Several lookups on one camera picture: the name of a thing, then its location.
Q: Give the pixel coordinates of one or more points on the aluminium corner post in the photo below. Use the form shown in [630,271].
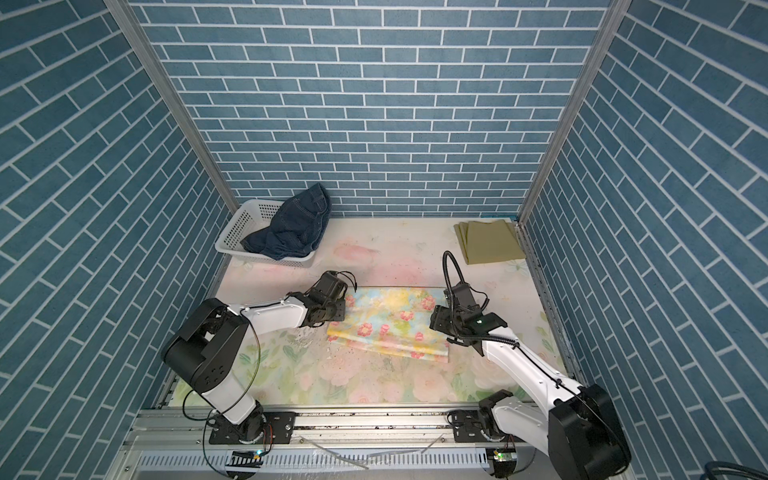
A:
[130,27]
[596,55]

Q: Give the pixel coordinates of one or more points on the olive green skirt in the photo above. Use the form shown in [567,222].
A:
[488,242]

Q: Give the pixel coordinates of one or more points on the white plastic laundry basket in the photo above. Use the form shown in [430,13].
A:
[250,217]

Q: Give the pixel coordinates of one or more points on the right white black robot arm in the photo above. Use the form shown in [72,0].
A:
[576,426]

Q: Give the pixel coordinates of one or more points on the floral pastel skirt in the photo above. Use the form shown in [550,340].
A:
[392,321]

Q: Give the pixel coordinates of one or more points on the left aluminium corner post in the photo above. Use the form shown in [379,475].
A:
[130,27]

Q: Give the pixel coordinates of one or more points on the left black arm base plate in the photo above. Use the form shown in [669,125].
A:
[282,429]

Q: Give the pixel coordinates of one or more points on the blue denim skirt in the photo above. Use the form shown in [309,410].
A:
[296,229]

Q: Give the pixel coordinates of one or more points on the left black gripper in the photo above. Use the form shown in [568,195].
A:
[341,305]

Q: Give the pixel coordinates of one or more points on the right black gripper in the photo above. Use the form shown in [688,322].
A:
[438,316]

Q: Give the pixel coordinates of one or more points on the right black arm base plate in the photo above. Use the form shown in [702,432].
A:
[465,427]

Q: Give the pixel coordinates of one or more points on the aluminium front mounting rail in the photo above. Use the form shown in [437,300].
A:
[332,442]

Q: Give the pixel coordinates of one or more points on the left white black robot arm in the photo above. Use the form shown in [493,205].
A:
[204,350]

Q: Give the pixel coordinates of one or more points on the right aluminium corner post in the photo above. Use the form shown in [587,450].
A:
[596,55]

